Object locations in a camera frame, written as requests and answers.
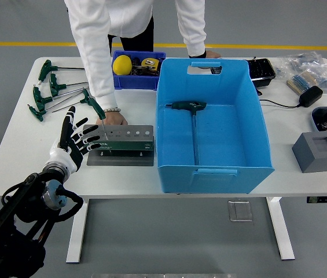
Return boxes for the yellow tape measure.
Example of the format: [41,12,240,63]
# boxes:
[141,57,166,71]

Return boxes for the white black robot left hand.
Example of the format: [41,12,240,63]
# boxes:
[47,105,102,172]

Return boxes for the large light blue plastic box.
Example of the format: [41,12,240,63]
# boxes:
[155,57,276,195]

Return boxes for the black parts in bin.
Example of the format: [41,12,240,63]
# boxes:
[131,57,160,78]

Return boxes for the black power adapter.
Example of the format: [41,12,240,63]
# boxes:
[299,85,324,108]

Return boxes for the person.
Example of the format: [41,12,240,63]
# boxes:
[64,0,222,126]

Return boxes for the small dark blue parts bin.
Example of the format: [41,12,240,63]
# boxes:
[112,50,167,91]

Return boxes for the black adapter cable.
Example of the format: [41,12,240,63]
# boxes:
[255,86,302,109]

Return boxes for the small green T-handle hex key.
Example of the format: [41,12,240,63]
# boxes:
[89,97,108,137]

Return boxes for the person's right hand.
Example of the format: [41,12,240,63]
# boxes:
[104,111,128,126]

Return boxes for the grey foam block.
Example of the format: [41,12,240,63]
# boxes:
[292,131,327,174]

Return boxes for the clear bags of components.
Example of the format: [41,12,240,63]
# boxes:
[274,51,327,95]

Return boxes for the black plastic tray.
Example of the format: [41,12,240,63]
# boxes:
[240,57,277,89]

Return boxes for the green grey hex key stand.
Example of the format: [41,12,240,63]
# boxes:
[82,124,155,167]

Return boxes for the yellow ball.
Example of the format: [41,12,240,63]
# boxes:
[112,54,133,76]

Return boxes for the large green T-handle hex key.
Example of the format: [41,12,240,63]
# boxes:
[164,100,207,166]

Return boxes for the white table leg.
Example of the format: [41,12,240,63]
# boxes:
[266,196,296,261]
[65,198,90,264]

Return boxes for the resistor tape bundle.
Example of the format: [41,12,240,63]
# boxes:
[286,71,318,96]

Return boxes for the metal floor plate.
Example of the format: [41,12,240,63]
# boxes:
[227,200,253,222]

